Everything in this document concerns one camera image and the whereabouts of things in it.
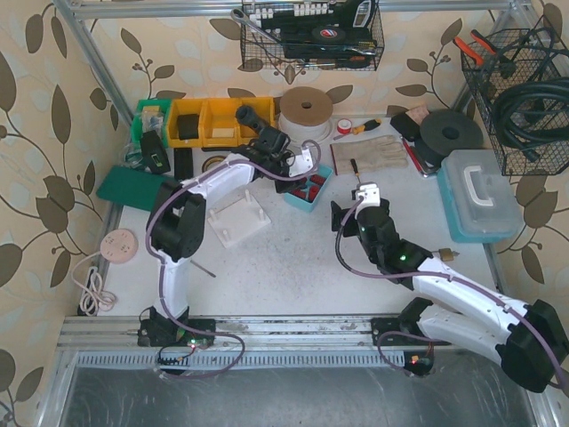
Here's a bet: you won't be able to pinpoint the yellow triple bin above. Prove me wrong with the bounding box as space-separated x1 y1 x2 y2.
166 97 276 150

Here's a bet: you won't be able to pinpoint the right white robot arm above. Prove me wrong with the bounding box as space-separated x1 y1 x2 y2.
331 182 568 393

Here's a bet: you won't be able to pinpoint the wire basket top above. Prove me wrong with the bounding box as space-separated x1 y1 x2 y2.
230 1 384 74

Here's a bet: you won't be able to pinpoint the clear teal toolbox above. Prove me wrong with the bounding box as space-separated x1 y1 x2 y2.
437 149 524 244

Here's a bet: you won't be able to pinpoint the white cable spool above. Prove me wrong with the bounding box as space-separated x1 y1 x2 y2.
278 86 333 144

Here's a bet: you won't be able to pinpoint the red spring long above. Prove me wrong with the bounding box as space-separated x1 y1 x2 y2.
308 185 320 203
291 189 307 200

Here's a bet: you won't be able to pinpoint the black foam block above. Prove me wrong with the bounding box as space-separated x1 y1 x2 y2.
176 114 199 140

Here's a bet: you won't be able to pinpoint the green bin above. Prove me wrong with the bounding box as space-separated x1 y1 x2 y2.
131 99 172 147

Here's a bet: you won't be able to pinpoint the brass padlock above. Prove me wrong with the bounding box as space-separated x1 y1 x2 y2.
437 247 460 262

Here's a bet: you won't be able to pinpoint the red white tape roll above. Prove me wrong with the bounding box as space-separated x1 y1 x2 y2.
337 118 352 135

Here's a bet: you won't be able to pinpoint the orange handled pliers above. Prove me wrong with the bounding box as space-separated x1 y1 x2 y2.
453 28 499 66

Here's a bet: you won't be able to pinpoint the pink round power strip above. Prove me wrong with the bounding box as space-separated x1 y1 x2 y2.
100 229 138 264

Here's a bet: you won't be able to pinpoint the black electrical tape roll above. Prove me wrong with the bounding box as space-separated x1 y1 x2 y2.
311 26 346 44

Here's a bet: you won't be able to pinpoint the wire basket right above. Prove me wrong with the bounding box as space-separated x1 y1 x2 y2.
453 27 568 176

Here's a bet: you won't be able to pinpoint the brown tape roll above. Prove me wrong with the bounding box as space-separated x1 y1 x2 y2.
201 155 226 173

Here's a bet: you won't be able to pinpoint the black sander block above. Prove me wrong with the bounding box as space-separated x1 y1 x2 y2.
390 112 421 142

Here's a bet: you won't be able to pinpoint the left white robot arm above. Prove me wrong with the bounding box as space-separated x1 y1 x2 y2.
139 126 322 347

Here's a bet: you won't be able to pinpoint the black orange screwdriver left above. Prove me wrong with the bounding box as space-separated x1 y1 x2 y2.
190 260 217 278

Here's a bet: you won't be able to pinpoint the grey pipe fitting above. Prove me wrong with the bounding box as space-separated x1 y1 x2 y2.
236 105 268 133

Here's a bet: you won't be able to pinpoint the beige work glove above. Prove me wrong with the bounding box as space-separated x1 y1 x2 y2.
331 135 408 175

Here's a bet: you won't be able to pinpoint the green case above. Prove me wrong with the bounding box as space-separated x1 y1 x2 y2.
96 165 174 212

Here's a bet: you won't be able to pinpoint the red utility knife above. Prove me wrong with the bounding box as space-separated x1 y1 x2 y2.
401 137 438 178

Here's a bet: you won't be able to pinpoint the teal plastic bin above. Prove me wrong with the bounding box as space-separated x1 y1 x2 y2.
284 165 333 213

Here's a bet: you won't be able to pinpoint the black disc spool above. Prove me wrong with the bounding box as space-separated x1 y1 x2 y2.
415 109 484 166

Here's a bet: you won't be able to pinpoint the red spring short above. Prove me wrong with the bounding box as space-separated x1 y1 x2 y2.
309 174 326 187

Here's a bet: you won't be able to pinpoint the wire basket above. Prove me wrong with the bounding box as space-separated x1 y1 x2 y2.
453 27 568 176
230 1 384 74

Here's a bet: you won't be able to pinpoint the black aluminium extrusion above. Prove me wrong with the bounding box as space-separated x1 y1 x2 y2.
173 148 194 181

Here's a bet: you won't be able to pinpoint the black yellow screwdriver thin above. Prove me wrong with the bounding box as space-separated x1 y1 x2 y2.
349 158 361 184

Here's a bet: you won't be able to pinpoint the white peg base plate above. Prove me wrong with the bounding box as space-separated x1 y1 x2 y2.
207 189 271 248

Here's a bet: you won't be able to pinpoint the black coiled hose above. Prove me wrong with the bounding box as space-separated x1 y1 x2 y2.
493 26 569 152

